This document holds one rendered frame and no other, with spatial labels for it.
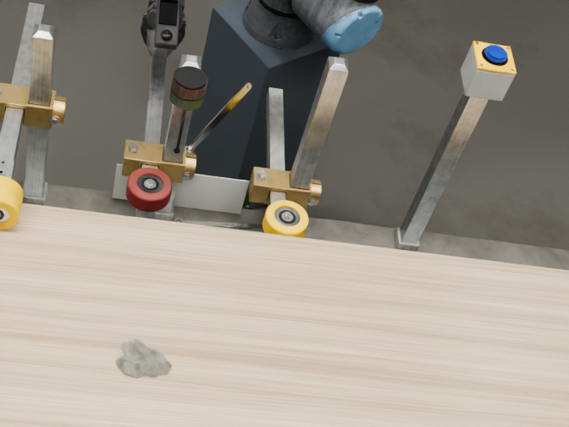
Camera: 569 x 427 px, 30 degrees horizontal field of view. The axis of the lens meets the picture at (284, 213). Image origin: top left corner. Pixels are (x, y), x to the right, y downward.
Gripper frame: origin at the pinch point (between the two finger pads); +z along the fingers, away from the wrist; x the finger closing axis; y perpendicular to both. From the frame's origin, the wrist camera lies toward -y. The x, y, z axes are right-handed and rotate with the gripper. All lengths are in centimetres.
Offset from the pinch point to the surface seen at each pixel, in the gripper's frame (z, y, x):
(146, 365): -9, -81, -2
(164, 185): -8.2, -42.5, -2.6
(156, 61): -3.5, -4.9, 0.6
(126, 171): -0.9, -33.9, 4.1
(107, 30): 83, 104, 12
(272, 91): -0.8, -6.0, -24.2
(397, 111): 83, 85, -85
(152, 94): -3.5, -14.7, 0.7
